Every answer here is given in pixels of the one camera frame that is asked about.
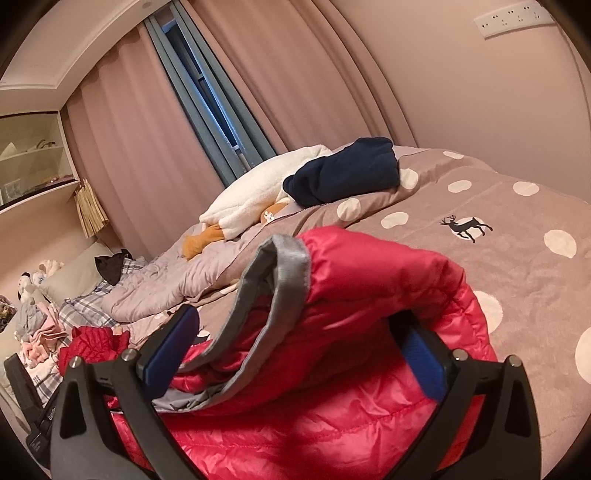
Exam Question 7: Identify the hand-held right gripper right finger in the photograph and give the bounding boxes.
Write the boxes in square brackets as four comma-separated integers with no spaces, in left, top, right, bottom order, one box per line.
[389,311,542,480]

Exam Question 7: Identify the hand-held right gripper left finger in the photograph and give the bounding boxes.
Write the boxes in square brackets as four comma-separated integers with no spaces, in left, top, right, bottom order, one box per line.
[49,304,200,480]

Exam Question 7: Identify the pink down jacket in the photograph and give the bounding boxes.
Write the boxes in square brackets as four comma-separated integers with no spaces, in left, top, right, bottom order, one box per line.
[106,225,500,480]

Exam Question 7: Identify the pile of pink clothes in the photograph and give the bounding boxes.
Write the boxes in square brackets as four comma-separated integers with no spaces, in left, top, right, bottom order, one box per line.
[15,300,71,371]

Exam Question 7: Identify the grey quilt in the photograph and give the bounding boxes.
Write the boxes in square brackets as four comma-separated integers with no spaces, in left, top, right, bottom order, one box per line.
[100,203,324,324]

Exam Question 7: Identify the folded red down jacket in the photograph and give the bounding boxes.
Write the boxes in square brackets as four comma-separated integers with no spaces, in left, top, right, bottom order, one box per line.
[58,324,136,376]

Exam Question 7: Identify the plaid bedding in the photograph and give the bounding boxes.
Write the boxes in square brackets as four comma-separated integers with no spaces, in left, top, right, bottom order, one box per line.
[28,257,149,407]

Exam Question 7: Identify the black garment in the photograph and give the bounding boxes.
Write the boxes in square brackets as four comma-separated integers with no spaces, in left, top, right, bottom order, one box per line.
[95,249,134,284]

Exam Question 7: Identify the white pillow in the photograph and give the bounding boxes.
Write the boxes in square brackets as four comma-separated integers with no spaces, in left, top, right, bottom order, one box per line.
[39,251,114,306]

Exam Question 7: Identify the polka dot bedspread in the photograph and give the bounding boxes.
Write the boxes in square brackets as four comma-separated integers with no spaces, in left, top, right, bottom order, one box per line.
[129,145,591,480]

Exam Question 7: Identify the plush toys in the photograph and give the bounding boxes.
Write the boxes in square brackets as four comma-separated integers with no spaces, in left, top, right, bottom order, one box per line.
[17,260,66,302]

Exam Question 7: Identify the straw fringe hanging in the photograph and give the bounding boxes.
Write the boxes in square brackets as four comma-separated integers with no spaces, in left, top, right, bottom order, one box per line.
[74,179,111,240]

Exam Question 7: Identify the navy garment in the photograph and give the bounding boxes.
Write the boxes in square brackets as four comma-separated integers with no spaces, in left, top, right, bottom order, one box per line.
[283,137,400,208]

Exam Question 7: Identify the pink curtain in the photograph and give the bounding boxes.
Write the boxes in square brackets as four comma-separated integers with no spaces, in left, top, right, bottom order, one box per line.
[62,0,417,260]

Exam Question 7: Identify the blue curtain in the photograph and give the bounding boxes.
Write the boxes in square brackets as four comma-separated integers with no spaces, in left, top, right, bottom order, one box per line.
[145,0,278,188]

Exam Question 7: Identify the window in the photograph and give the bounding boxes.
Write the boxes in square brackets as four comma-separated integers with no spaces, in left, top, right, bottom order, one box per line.
[164,23,244,154]

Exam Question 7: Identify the white wall shelf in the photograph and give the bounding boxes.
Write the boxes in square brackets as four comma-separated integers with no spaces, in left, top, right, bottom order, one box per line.
[0,111,83,216]

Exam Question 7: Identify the white wall socket strip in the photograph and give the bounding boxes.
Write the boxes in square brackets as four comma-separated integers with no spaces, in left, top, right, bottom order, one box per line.
[473,2,556,40]

